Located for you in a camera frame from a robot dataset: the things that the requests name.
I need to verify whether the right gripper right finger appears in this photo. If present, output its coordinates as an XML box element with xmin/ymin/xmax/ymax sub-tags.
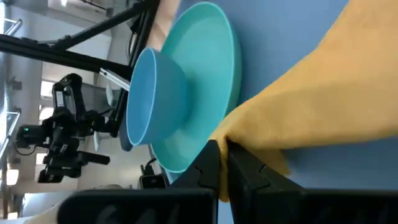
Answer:
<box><xmin>226</xmin><ymin>139</ymin><xmax>305</xmax><ymax>224</ymax></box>

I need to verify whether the teal plastic plate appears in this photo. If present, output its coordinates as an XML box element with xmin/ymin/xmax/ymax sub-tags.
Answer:
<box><xmin>150</xmin><ymin>1</ymin><xmax>243</xmax><ymax>174</ymax></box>

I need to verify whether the blue plastic bowl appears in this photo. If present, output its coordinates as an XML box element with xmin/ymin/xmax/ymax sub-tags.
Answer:
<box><xmin>126</xmin><ymin>47</ymin><xmax>189</xmax><ymax>147</ymax></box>

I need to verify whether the black metal table frame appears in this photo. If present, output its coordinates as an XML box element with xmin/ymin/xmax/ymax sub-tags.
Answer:
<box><xmin>0</xmin><ymin>0</ymin><xmax>161</xmax><ymax>138</ymax></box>

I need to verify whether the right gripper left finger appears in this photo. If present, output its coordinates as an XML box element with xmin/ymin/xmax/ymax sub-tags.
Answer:
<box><xmin>169</xmin><ymin>139</ymin><xmax>222</xmax><ymax>191</ymax></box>

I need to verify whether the blue plastic tray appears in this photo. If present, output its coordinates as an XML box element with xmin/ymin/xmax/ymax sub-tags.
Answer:
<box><xmin>118</xmin><ymin>0</ymin><xmax>398</xmax><ymax>224</ymax></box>

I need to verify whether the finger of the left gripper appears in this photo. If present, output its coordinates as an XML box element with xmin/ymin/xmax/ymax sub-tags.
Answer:
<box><xmin>77</xmin><ymin>151</ymin><xmax>111</xmax><ymax>166</ymax></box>

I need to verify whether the yellow cloth napkin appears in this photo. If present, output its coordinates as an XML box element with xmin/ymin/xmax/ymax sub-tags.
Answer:
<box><xmin>208</xmin><ymin>0</ymin><xmax>398</xmax><ymax>203</ymax></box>

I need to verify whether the black bracket mount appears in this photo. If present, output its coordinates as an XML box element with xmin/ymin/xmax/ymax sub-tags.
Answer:
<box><xmin>139</xmin><ymin>157</ymin><xmax>169</xmax><ymax>190</ymax></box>

